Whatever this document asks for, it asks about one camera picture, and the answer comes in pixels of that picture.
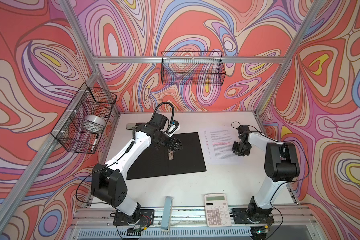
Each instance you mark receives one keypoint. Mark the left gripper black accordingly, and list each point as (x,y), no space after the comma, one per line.
(174,148)

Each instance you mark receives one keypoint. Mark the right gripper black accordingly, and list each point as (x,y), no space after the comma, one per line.
(236,151)

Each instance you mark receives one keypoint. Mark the printed paper sheet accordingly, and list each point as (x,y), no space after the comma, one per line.
(217,144)

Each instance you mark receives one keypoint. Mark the blue folder black inside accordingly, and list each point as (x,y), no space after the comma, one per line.
(154,162)

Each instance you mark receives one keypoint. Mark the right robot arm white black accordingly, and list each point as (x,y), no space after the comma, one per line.
(281,166)

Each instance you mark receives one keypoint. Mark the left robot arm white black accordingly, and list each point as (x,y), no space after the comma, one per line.
(109,180)

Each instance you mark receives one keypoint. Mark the grey black stapler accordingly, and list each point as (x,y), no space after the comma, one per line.
(131,126)

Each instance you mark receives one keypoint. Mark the light blue eraser bar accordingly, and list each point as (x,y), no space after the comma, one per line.
(166,216)

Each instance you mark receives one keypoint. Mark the pink white calculator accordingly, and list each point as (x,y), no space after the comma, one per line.
(217,211)

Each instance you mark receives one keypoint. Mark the marker pen in basket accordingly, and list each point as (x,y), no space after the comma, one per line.
(94,145)

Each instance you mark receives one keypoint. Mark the grey tape roll in basket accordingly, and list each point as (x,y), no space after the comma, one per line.
(96,120)

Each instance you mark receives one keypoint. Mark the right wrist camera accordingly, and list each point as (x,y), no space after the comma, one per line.
(243,131)

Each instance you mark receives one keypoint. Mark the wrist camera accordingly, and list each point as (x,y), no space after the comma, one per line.
(164,124)
(243,131)

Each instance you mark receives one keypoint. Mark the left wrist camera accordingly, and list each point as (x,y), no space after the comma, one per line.
(164,124)

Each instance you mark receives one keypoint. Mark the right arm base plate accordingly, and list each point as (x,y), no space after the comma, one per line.
(252,216)

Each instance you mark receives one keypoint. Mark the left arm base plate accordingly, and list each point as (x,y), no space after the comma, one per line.
(144,218)

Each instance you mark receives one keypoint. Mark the black wire basket back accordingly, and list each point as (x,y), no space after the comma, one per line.
(192,68)

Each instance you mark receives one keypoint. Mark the black wire basket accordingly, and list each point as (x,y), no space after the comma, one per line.
(192,68)
(73,132)

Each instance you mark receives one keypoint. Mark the black wire basket left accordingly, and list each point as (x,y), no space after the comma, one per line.
(73,132)

